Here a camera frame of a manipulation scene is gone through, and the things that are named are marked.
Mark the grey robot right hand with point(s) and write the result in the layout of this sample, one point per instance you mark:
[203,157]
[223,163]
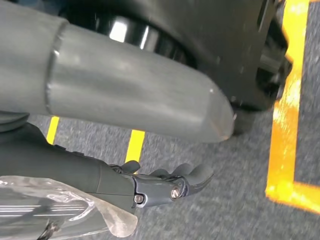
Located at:
[124,82]

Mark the yellow tape square outline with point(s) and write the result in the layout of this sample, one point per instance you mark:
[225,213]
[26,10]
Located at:
[135,145]
[284,132]

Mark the clear plastic film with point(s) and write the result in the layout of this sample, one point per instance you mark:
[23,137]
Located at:
[112,222]

